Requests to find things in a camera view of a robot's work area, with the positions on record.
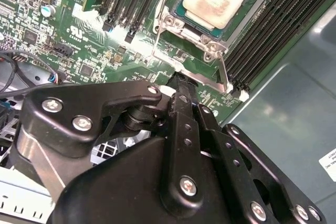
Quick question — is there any metal socket cover frame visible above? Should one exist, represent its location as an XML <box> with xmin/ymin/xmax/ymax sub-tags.
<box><xmin>151</xmin><ymin>48</ymin><xmax>230</xmax><ymax>95</ymax></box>

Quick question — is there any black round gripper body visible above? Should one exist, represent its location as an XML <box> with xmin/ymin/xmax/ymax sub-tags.
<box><xmin>48</xmin><ymin>135</ymin><xmax>248</xmax><ymax>224</ymax></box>

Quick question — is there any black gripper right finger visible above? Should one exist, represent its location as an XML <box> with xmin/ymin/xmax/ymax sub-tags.
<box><xmin>194</xmin><ymin>103</ymin><xmax>328</xmax><ymax>224</ymax></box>

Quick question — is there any small silver CPU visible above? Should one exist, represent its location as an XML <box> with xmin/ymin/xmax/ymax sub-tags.
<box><xmin>181</xmin><ymin>0</ymin><xmax>263</xmax><ymax>40</ymax></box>

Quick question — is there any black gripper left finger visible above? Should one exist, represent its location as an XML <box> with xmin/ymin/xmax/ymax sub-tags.
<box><xmin>12</xmin><ymin>73</ymin><xmax>206</xmax><ymax>219</ymax></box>

